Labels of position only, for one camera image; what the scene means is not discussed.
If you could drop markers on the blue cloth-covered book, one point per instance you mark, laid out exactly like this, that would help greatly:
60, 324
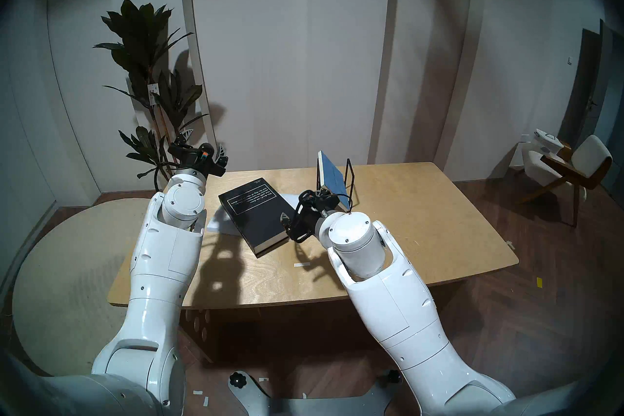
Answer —
334, 176

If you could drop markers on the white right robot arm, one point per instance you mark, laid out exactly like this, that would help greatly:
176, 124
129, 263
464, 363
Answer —
390, 303

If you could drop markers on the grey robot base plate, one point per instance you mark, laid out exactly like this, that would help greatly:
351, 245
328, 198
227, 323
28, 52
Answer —
312, 405

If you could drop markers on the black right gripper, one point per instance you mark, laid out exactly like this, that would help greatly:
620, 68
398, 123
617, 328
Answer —
307, 215

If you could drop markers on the white plant tag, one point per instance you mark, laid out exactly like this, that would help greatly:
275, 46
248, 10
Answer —
153, 95

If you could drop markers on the white wooden armchair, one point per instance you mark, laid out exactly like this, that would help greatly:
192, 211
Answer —
592, 154

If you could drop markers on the black base knob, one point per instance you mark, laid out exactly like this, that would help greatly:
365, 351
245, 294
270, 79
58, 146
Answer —
238, 379

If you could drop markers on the round beige rug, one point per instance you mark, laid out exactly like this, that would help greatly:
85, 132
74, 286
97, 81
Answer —
58, 273

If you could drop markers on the thick black hardcover book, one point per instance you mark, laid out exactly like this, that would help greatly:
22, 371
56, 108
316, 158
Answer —
253, 215

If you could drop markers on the tall green potted plant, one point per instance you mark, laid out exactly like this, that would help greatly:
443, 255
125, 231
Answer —
139, 30

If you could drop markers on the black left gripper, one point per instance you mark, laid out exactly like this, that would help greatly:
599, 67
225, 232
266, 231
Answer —
197, 159

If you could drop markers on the white plastic container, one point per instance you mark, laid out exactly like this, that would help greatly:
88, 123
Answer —
547, 141

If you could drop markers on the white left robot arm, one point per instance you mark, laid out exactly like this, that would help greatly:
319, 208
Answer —
165, 254

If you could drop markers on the dark door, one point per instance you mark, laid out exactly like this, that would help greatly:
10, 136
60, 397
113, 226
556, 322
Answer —
587, 78

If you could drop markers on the large white paperback book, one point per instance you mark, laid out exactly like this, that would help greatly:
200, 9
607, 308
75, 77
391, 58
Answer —
219, 225

